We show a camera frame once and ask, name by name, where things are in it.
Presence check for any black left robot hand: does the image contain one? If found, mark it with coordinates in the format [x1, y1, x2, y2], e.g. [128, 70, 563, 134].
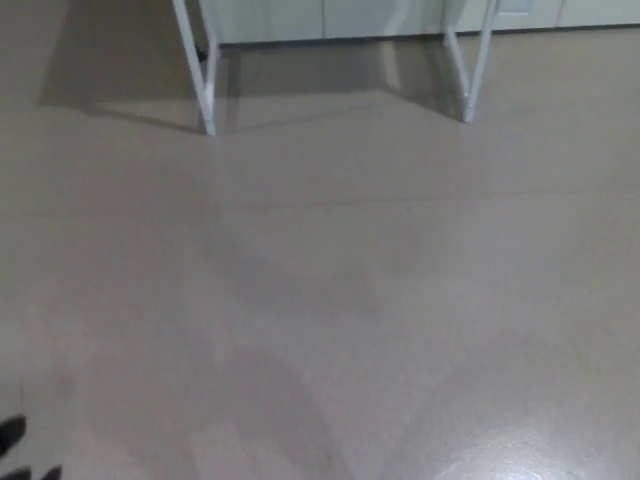
[0, 415, 64, 480]

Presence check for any white metal desk leg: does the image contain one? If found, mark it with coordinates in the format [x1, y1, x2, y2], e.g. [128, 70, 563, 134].
[171, 0, 221, 136]
[439, 0, 499, 124]

